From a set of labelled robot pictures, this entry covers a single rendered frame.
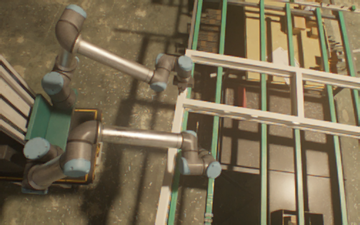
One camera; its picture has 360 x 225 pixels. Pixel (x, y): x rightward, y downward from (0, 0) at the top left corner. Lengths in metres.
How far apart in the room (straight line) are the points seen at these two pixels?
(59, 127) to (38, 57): 1.52
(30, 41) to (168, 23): 1.69
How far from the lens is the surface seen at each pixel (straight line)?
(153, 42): 3.31
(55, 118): 2.17
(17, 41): 3.77
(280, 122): 2.00
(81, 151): 1.26
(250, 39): 2.65
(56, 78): 2.00
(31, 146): 1.85
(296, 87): 2.13
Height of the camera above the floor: 2.58
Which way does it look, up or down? 65 degrees down
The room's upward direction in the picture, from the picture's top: 6 degrees clockwise
